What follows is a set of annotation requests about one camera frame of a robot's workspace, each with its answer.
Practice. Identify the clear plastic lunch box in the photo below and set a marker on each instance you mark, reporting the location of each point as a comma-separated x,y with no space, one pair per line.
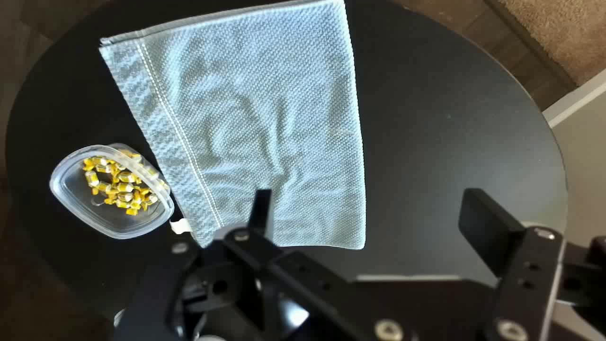
69,190

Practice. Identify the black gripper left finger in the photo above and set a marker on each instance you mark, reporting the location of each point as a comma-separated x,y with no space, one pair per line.
277,277

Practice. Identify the light blue towel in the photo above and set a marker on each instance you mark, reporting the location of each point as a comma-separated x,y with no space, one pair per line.
252,114

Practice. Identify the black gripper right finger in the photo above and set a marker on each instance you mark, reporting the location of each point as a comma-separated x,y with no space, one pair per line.
527,277

